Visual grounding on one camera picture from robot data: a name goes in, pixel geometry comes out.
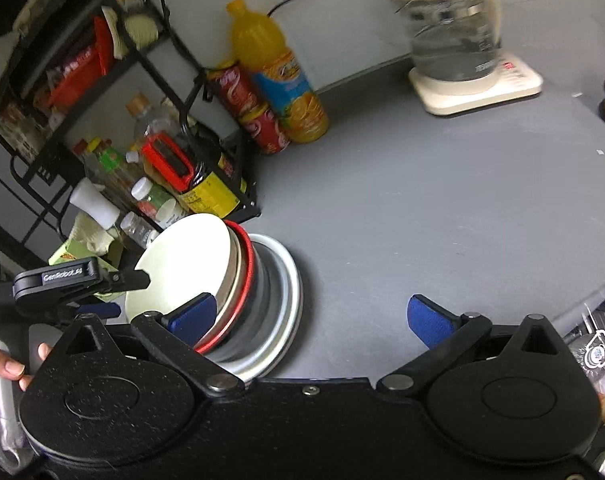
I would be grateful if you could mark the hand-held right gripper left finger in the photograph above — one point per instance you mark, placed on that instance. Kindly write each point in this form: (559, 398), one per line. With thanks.
(192, 316)

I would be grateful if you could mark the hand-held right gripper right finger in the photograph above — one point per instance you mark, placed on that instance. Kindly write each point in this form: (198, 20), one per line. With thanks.
(425, 317)

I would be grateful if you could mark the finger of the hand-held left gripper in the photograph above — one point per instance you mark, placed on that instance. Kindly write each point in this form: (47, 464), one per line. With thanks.
(127, 280)
(100, 309)

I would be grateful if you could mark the large white bowl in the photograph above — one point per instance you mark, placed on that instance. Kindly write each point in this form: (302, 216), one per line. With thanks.
(182, 270)

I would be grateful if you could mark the person's left hand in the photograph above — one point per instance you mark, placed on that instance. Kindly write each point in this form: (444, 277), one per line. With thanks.
(2, 362)

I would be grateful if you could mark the green tissue box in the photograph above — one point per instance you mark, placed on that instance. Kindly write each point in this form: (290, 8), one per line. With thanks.
(77, 250)

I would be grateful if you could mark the small clear white-capped bottle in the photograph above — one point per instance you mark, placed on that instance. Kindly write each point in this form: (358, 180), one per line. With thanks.
(137, 227)

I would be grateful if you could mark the beige bowl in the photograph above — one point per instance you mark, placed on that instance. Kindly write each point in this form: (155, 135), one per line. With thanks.
(234, 270)

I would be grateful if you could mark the steel bowl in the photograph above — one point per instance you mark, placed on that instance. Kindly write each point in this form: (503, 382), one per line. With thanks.
(267, 310)

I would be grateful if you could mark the white jar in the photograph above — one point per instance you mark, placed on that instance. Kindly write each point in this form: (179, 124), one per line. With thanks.
(172, 212)

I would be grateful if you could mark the white plastic cup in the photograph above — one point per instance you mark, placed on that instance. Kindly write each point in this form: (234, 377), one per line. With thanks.
(92, 202)

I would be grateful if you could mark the white-capped green label bottle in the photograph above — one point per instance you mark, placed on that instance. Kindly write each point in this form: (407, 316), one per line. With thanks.
(150, 195)

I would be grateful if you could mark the yellow-capped green label bottle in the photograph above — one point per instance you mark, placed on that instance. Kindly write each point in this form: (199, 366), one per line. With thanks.
(110, 160)

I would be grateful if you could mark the clear bottle with orange cap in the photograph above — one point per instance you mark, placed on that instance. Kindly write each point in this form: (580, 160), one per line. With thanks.
(150, 120)

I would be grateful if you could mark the clear plastic bag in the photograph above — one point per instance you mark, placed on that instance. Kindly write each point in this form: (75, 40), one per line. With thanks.
(600, 360)

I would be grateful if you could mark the red cola can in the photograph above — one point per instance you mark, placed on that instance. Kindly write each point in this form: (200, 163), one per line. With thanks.
(267, 127)
(235, 87)

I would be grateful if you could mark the black metal rack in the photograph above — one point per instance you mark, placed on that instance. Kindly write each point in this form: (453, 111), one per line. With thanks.
(192, 85)

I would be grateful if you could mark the red snack packet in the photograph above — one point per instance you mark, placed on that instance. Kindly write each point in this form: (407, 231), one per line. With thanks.
(77, 72)

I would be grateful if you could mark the beige kettle base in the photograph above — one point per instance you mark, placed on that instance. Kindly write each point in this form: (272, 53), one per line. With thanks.
(512, 85)

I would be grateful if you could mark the orange juice bottle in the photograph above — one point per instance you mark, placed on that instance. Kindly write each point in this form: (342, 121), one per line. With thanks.
(277, 75)

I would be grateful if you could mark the glass kettle with beige lid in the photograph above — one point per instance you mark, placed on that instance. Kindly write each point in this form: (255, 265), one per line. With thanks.
(450, 25)

